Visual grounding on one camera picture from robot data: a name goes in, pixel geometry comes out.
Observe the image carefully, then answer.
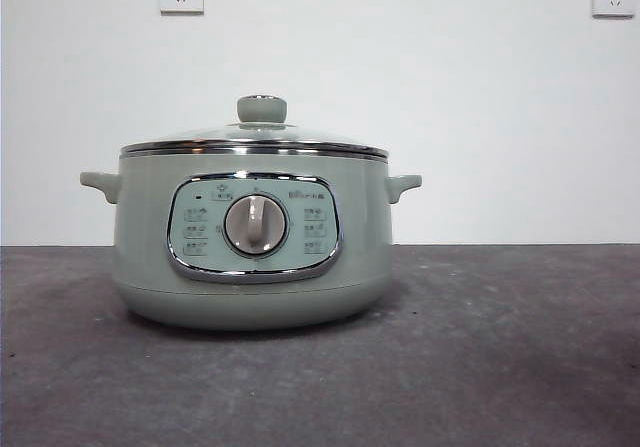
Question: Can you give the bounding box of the glass lid with green knob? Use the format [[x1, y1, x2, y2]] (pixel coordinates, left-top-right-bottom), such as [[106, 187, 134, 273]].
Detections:
[[119, 94, 391, 161]]

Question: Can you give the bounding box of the green electric cooking pot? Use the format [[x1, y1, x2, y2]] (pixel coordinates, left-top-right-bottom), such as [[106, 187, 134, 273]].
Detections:
[[78, 152, 424, 332]]

